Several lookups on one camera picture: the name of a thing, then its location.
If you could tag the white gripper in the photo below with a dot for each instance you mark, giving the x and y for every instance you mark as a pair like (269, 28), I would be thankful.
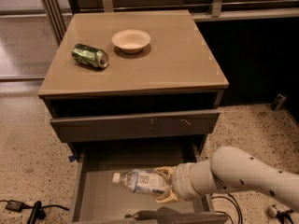
(181, 181)

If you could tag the blue label plastic bottle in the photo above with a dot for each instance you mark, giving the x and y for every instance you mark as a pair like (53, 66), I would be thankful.
(142, 182)

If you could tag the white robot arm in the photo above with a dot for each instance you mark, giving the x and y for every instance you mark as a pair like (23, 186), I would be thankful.
(229, 169)

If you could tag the open grey lower drawer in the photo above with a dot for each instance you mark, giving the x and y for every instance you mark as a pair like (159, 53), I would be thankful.
(98, 201)

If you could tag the grey wooden drawer cabinet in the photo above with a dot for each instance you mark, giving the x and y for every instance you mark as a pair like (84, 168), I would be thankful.
(175, 72)

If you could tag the closed grey upper drawer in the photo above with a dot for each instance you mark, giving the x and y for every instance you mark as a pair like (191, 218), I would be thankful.
(99, 128)

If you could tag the blue tape piece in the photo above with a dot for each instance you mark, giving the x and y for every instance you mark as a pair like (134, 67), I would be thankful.
(71, 158)

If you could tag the white power strip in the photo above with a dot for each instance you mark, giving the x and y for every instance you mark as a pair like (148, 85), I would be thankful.
(277, 210)

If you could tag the small dark floor device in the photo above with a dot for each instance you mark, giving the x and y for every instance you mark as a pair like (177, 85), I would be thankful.
(278, 102)

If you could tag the white paper bowl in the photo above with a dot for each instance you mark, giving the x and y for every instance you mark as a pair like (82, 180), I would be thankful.
(131, 41)

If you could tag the green crushed soda can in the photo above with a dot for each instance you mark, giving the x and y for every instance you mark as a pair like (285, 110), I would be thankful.
(89, 56)

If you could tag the black power adapter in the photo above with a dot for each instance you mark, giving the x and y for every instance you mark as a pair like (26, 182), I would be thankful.
(14, 206)

